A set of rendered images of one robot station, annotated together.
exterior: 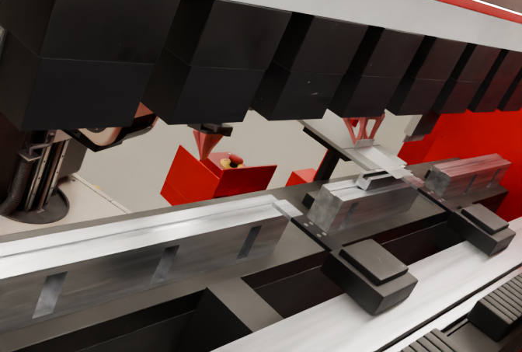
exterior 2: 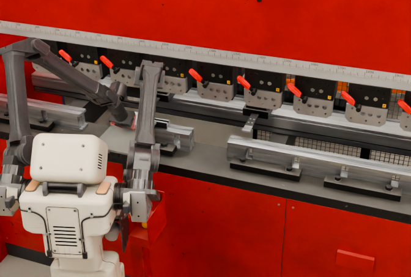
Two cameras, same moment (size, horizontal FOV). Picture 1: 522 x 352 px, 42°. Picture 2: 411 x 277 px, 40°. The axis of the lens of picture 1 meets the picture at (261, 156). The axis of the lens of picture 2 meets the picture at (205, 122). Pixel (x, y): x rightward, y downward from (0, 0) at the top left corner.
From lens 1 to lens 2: 2.64 m
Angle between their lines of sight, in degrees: 88
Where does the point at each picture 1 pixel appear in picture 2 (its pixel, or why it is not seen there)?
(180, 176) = (153, 227)
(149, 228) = (302, 153)
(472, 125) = not seen: outside the picture
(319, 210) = (191, 141)
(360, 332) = (285, 108)
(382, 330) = not seen: hidden behind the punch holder
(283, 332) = (310, 118)
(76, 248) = (336, 158)
